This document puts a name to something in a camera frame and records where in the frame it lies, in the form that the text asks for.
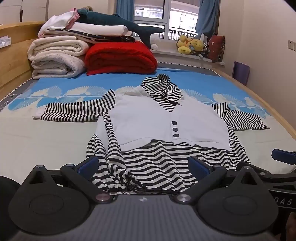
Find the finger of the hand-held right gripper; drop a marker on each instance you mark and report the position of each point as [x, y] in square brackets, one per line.
[264, 173]
[283, 155]

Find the white plush toy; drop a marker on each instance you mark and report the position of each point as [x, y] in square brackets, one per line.
[155, 41]

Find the white folded blanket, dark trim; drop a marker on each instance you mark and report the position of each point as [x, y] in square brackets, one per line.
[99, 32]

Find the yellow-headed plush toy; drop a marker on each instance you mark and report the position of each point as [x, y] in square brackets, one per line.
[197, 45]

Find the white and pink folded cloth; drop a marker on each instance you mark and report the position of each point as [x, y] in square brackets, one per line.
[61, 20]

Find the dark teal shark plush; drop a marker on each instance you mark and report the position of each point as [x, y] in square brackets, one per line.
[111, 20]

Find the cream folded quilt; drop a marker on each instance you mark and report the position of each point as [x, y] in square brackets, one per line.
[57, 47]

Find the small white box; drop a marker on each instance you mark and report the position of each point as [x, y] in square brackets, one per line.
[203, 38]

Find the blue curtain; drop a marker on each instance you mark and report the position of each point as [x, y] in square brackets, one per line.
[124, 9]
[207, 18]

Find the striped hooded top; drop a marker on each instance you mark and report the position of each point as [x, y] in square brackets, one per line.
[161, 120]

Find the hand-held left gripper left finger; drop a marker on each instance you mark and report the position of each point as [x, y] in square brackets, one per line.
[89, 167]

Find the blue and white bed sheet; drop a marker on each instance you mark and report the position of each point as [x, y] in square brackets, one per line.
[46, 139]

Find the white window sill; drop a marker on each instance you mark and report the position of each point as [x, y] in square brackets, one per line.
[175, 56]

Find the wooden bed frame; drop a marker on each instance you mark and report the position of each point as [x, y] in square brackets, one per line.
[13, 69]

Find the white wall socket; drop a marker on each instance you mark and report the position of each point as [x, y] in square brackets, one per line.
[291, 44]

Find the dark red cushion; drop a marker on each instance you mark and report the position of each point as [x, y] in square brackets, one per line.
[217, 47]

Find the purple box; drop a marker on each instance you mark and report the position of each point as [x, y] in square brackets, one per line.
[241, 73]

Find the tissue box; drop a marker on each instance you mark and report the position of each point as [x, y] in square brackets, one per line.
[5, 41]

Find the striped plush toy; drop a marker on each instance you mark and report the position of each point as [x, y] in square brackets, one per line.
[205, 50]

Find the window with balcony railing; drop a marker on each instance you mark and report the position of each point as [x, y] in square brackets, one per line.
[166, 14]

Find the yellow plush toy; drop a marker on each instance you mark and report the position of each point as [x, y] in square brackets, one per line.
[183, 44]

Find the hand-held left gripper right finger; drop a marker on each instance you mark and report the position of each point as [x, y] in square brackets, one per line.
[199, 168]

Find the red folded blanket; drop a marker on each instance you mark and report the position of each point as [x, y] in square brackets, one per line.
[120, 58]

